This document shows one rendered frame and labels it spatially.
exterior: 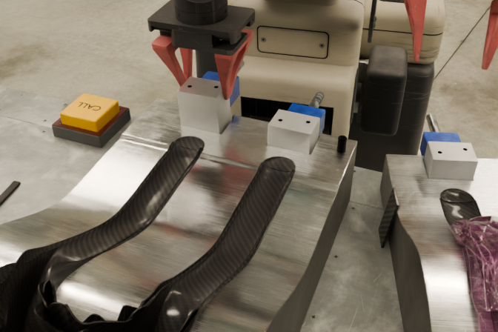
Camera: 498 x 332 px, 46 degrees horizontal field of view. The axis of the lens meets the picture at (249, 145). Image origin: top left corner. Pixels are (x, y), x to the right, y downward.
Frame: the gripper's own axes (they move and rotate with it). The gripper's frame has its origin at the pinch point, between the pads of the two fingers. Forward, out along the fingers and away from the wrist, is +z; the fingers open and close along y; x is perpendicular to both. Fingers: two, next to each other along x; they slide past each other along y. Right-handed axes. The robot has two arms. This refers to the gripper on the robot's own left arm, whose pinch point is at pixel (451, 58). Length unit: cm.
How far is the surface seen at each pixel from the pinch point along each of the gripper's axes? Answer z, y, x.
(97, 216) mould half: 18.7, -32.2, -13.0
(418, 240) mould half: 17.0, -1.7, -10.0
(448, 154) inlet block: 10.7, 1.9, 3.9
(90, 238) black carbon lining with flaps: 19.2, -30.8, -17.5
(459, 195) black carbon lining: 14.9, 3.5, 2.2
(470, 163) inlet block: 11.3, 4.4, 3.4
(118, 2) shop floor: -12, -148, 253
